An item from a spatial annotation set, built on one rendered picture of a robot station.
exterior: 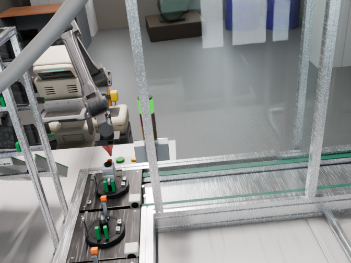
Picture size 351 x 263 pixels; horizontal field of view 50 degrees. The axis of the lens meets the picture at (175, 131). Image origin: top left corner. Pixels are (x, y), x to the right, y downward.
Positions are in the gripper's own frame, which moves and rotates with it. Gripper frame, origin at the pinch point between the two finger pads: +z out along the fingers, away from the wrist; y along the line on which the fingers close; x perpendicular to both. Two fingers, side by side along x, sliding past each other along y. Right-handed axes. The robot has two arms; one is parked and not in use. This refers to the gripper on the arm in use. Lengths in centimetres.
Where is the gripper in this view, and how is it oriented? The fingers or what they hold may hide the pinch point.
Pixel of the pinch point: (110, 154)
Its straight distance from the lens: 163.1
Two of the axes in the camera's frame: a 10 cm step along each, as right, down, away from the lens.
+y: 10.0, -0.9, 0.2
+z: 0.7, 8.6, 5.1
